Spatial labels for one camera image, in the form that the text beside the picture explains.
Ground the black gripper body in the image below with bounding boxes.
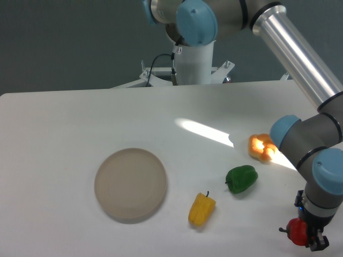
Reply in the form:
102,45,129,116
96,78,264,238
294,190,336,237

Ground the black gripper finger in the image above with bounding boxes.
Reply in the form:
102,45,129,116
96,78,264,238
309,230,329,252

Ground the red bell pepper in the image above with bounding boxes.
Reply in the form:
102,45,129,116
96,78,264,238
279,217,308,246

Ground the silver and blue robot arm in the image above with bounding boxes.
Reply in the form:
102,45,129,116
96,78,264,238
143,1,342,251

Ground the green bell pepper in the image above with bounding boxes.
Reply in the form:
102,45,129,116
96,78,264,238
225,165,258,194

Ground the orange bell pepper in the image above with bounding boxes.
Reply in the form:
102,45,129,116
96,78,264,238
248,133,278,162

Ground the yellow bell pepper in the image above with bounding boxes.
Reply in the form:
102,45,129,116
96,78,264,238
188,192,217,226

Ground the beige round plate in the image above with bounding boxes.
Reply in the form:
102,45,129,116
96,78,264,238
94,148,167,222

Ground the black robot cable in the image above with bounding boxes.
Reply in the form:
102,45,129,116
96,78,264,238
146,36,184,87

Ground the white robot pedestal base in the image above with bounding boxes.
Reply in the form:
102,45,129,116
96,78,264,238
115,42,235,89

